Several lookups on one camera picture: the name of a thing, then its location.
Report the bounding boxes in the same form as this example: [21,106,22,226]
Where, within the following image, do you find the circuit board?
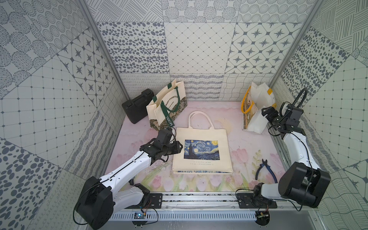
[132,212,148,226]
[255,211,270,226]

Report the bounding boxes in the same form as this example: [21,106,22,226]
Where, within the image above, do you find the starry night canvas tote bag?
[172,111,233,174]

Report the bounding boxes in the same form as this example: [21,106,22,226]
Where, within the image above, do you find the pink floral table mat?
[104,101,291,193]

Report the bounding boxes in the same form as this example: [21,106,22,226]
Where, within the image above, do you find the yellow handled white bag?
[241,82,276,134]

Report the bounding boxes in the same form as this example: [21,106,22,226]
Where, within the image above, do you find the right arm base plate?
[236,193,278,209]

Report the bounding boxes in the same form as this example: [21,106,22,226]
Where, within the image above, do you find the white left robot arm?
[73,127,183,230]

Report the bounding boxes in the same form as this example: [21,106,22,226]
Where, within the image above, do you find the black corrugated cable hose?
[291,87,309,109]

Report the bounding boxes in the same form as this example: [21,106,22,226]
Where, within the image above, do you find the right circuit board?
[255,211,270,226]

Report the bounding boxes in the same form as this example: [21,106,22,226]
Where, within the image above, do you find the blue handled pliers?
[254,159,278,184]

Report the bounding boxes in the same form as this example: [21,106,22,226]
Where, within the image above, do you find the black plastic tool case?
[122,89,154,124]

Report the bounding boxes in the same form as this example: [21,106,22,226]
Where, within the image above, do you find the aluminium mounting rail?
[81,191,320,212]

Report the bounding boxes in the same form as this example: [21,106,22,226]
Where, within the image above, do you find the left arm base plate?
[126,193,163,209]

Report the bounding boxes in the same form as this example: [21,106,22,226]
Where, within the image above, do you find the left circuit board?
[132,212,148,226]

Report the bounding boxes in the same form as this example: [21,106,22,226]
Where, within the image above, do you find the green handled exhibition tote bag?
[146,80,187,131]

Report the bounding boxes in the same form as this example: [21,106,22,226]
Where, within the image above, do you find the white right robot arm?
[252,104,331,208]

